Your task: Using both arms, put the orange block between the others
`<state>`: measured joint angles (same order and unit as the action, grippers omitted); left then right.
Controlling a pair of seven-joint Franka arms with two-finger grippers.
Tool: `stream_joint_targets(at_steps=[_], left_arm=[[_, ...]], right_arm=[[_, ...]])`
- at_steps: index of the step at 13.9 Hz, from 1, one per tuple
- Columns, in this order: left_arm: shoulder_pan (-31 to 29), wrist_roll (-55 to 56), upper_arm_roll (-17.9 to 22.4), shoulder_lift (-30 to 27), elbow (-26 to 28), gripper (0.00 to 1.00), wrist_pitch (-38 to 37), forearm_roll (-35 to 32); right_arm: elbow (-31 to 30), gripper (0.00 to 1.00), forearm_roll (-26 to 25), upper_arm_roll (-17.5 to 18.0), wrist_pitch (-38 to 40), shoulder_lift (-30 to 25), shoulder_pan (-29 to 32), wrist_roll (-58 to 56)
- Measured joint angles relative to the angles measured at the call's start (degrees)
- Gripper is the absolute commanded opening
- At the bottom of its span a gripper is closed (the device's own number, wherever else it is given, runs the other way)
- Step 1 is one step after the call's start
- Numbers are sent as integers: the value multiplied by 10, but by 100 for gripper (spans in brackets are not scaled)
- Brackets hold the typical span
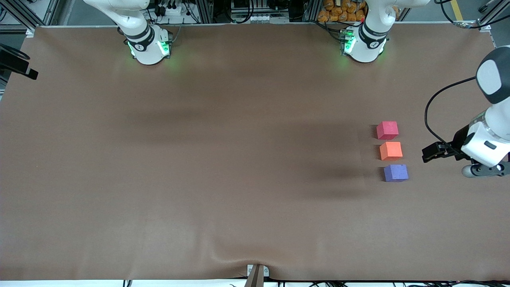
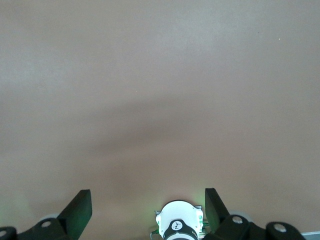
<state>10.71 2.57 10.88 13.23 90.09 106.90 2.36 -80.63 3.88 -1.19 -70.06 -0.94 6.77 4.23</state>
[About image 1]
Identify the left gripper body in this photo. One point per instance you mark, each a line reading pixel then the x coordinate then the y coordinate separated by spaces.
pixel 459 142

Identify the orange foam block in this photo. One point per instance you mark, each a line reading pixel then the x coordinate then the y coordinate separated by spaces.
pixel 391 151

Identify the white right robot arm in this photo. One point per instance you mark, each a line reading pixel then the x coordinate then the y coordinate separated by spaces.
pixel 148 48

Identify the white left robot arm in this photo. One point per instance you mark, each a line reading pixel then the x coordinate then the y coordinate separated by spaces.
pixel 364 48

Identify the white corner clamp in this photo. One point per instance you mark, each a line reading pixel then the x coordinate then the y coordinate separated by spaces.
pixel 485 28
pixel 30 33

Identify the purple foam block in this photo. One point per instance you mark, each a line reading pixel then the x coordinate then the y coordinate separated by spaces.
pixel 395 173

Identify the red foam block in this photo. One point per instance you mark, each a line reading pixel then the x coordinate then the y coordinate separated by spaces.
pixel 387 130

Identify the white power strip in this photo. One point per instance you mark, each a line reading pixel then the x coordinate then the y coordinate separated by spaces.
pixel 173 10

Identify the pile of orange bags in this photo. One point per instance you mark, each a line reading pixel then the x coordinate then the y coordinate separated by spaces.
pixel 340 11

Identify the brown table mat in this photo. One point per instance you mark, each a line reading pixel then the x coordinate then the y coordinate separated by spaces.
pixel 239 199

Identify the brown bar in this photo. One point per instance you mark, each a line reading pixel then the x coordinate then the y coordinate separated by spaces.
pixel 255 279

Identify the white connector strip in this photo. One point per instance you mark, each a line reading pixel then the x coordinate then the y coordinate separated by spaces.
pixel 255 18

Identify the aluminium frame post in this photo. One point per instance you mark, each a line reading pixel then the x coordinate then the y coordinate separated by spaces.
pixel 496 10
pixel 312 10
pixel 22 14
pixel 204 11

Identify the metal bracket plate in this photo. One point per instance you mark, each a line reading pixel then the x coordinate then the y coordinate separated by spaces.
pixel 265 271

